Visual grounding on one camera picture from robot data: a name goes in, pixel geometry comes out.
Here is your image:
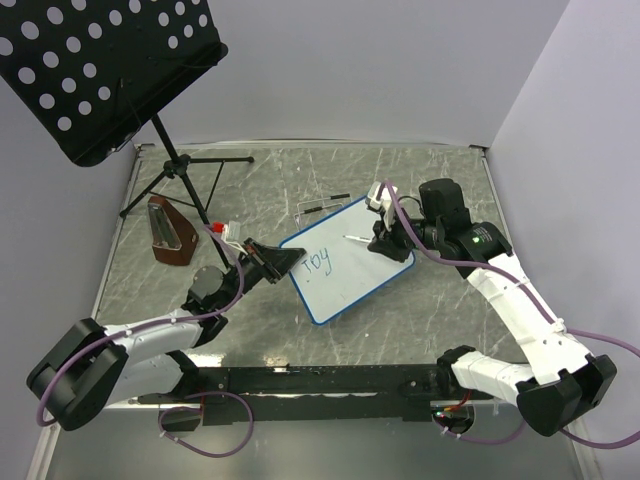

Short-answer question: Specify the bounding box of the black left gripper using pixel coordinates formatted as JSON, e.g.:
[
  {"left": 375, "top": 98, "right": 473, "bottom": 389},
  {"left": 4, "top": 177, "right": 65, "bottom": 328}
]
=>
[{"left": 217, "top": 237, "right": 305, "bottom": 311}]

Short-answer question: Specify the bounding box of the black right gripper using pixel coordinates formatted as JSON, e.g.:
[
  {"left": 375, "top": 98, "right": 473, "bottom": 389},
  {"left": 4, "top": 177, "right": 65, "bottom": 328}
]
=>
[{"left": 368, "top": 203, "right": 443, "bottom": 263}]

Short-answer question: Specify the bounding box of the white whiteboard marker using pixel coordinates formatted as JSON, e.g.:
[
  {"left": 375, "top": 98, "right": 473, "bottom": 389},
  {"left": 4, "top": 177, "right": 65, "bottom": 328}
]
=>
[{"left": 343, "top": 235, "right": 372, "bottom": 243}]

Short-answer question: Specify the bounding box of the blue framed whiteboard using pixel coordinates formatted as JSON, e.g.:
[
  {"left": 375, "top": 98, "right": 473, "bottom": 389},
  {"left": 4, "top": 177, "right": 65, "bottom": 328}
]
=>
[{"left": 279, "top": 196, "right": 415, "bottom": 325}]

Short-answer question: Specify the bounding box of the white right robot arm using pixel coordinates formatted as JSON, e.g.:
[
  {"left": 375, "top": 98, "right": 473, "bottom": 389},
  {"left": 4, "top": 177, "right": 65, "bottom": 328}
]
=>
[{"left": 365, "top": 178, "right": 617, "bottom": 437}]

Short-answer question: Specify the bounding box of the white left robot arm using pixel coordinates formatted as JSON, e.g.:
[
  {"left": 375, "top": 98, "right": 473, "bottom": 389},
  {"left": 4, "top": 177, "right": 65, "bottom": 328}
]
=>
[{"left": 26, "top": 238, "right": 306, "bottom": 431}]

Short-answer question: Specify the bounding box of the brown wooden metronome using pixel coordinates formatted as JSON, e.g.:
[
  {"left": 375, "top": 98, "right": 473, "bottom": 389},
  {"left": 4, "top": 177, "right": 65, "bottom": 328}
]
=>
[{"left": 147, "top": 195, "right": 199, "bottom": 266}]

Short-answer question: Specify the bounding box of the black perforated music stand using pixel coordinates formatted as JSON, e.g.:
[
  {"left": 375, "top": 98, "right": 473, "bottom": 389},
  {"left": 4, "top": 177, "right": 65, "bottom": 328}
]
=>
[{"left": 0, "top": 0, "right": 255, "bottom": 256}]

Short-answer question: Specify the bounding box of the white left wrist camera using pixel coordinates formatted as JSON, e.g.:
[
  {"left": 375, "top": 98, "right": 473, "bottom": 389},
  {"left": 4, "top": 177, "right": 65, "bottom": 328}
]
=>
[{"left": 210, "top": 221, "right": 241, "bottom": 245}]

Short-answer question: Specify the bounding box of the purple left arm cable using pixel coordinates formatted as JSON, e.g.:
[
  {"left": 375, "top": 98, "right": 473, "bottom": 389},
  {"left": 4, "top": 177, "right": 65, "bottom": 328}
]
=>
[{"left": 35, "top": 224, "right": 246, "bottom": 426}]

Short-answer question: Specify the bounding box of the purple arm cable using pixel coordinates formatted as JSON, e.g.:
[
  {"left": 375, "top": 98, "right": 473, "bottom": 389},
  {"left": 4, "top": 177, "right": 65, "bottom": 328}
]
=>
[
  {"left": 35, "top": 224, "right": 246, "bottom": 426},
  {"left": 377, "top": 180, "right": 640, "bottom": 449}
]

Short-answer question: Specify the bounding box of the wire whiteboard stand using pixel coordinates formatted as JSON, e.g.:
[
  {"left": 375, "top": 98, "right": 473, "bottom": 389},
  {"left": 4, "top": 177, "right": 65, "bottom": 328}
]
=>
[{"left": 293, "top": 193, "right": 352, "bottom": 229}]

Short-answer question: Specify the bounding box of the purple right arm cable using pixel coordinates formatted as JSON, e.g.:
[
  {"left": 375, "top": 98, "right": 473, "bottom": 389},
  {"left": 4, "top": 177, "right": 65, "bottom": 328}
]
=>
[{"left": 377, "top": 180, "right": 640, "bottom": 449}]

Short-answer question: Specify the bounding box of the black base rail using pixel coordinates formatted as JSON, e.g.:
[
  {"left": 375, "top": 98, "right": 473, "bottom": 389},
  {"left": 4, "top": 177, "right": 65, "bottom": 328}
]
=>
[{"left": 138, "top": 364, "right": 468, "bottom": 426}]

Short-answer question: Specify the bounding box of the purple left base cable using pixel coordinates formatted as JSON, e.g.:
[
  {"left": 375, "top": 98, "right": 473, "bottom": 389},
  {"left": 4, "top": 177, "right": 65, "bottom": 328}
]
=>
[{"left": 158, "top": 392, "right": 254, "bottom": 457}]

